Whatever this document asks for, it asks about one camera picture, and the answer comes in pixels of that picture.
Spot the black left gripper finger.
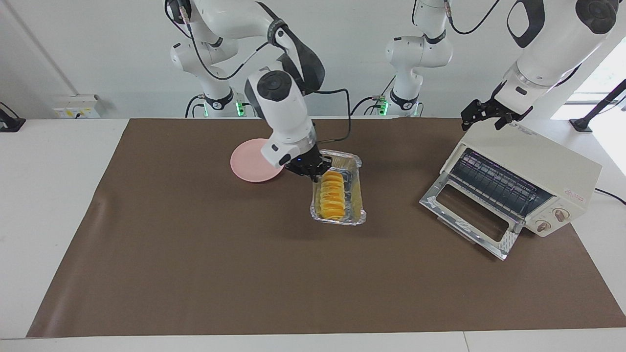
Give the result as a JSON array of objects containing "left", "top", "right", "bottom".
[
  {"left": 461, "top": 100, "right": 485, "bottom": 132},
  {"left": 495, "top": 109, "right": 533, "bottom": 131}
]

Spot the golden twisted bread loaf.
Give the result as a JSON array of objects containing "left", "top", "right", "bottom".
[{"left": 318, "top": 170, "right": 346, "bottom": 220}]

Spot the aluminium foil tray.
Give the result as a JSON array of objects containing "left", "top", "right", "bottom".
[{"left": 310, "top": 150, "right": 367, "bottom": 226}]

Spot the white toaster oven body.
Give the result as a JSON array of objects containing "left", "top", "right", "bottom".
[{"left": 440, "top": 120, "right": 603, "bottom": 239}]

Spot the chrome glass oven door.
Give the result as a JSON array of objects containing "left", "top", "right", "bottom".
[{"left": 419, "top": 172, "right": 525, "bottom": 261}]

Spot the pink round plate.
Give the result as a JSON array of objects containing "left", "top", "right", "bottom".
[{"left": 230, "top": 138, "right": 286, "bottom": 183}]

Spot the black angled stand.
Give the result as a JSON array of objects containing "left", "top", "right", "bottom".
[{"left": 570, "top": 80, "right": 626, "bottom": 132}]

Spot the brown table mat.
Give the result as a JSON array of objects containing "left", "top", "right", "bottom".
[{"left": 26, "top": 117, "right": 626, "bottom": 338}]

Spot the black table clamp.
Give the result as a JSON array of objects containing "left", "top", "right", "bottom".
[{"left": 0, "top": 102, "right": 26, "bottom": 132}]

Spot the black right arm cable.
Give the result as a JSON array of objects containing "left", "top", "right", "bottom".
[{"left": 179, "top": 0, "right": 352, "bottom": 145}]

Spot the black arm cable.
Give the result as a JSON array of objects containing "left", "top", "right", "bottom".
[
  {"left": 179, "top": 0, "right": 352, "bottom": 145},
  {"left": 443, "top": 0, "right": 502, "bottom": 36}
]

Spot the metal wire oven rack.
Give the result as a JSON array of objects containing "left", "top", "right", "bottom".
[{"left": 450, "top": 149, "right": 554, "bottom": 217}]

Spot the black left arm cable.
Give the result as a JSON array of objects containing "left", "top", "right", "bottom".
[{"left": 443, "top": 0, "right": 502, "bottom": 36}]

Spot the black oven power cord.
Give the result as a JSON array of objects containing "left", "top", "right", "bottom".
[{"left": 594, "top": 188, "right": 626, "bottom": 206}]

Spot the white wall socket box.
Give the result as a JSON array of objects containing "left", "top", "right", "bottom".
[{"left": 53, "top": 94, "right": 101, "bottom": 119}]

